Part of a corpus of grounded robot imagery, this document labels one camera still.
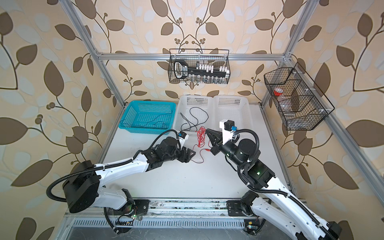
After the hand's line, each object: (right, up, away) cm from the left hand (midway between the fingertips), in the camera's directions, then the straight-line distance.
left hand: (192, 150), depth 80 cm
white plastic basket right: (+31, +26, +36) cm, 54 cm away
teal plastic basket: (-30, +18, +32) cm, 47 cm away
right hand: (+7, +12, -18) cm, 23 cm away
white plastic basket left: (-1, +23, +36) cm, 42 cm away
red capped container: (+47, +32, 0) cm, 57 cm away
